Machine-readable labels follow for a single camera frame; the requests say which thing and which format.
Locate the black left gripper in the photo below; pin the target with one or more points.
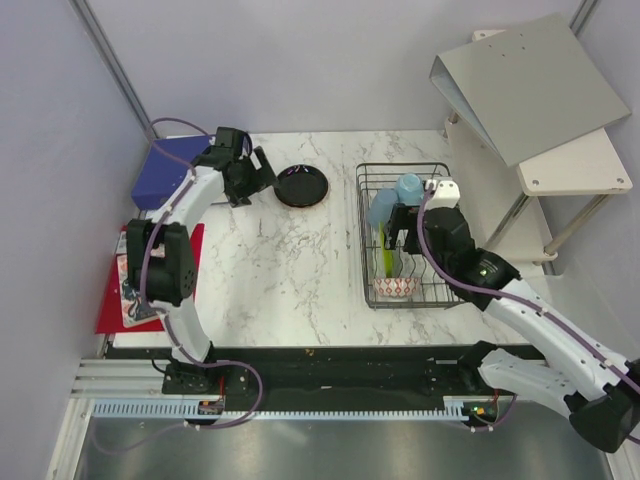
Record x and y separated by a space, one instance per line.
240 197

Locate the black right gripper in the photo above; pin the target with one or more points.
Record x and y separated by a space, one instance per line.
409 245

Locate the lime green plate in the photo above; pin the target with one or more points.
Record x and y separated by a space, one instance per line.
391 269

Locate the light blue plastic tumbler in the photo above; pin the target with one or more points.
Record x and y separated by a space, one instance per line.
381 207

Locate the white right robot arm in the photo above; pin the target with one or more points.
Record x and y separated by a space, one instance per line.
595 388

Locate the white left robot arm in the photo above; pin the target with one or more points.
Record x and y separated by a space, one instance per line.
161 265

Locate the white two-tier shelf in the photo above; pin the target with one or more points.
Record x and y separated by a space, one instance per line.
528 211

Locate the Little Women book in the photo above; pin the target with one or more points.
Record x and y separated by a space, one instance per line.
134 311

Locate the red folder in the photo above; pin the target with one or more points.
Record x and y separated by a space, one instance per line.
109 319

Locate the metal wire dish rack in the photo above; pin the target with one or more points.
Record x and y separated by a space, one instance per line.
432 291

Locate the light blue handled mug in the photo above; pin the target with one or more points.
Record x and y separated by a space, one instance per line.
409 189

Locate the blue ring binder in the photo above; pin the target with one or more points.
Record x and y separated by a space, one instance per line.
161 176

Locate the grey ring binder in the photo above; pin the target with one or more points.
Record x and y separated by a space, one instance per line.
528 89

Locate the light blue cable duct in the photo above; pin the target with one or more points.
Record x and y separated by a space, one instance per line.
190 409

